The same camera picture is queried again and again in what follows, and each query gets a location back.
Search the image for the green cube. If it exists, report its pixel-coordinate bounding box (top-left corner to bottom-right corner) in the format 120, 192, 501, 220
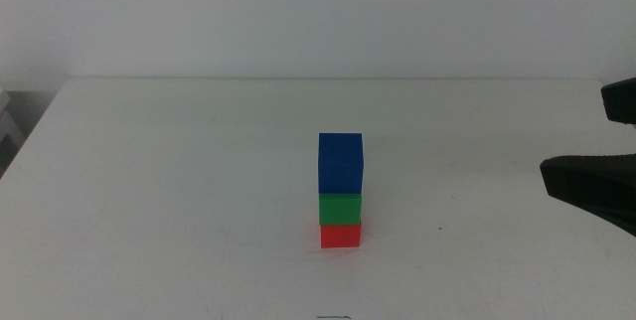
318, 193, 363, 227

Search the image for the blue cube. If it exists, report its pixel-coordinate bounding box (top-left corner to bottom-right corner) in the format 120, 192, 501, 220
317, 132, 365, 195

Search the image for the red cube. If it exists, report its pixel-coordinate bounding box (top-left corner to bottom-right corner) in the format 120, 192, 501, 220
320, 221, 363, 249

